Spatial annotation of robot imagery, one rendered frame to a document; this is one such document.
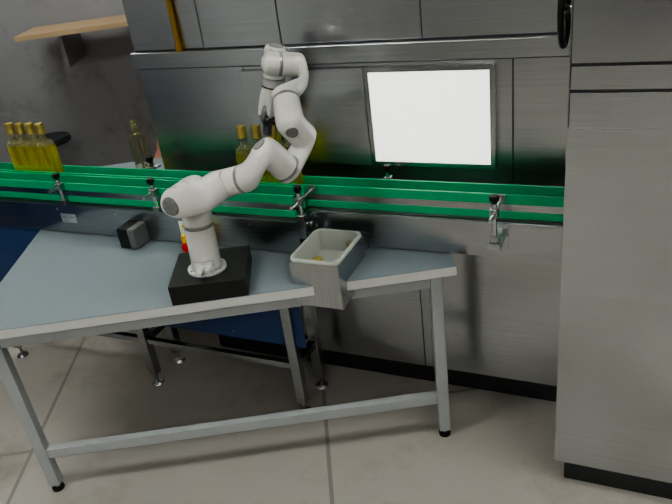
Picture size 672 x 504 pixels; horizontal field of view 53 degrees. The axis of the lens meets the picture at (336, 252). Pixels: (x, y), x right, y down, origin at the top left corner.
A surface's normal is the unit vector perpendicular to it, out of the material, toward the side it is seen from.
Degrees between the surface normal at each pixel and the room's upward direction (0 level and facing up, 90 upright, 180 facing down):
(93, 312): 0
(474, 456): 0
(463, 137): 90
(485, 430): 0
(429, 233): 90
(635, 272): 90
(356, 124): 90
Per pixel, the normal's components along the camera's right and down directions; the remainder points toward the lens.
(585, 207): -0.39, 0.48
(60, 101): 0.07, 0.46
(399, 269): -0.12, -0.88
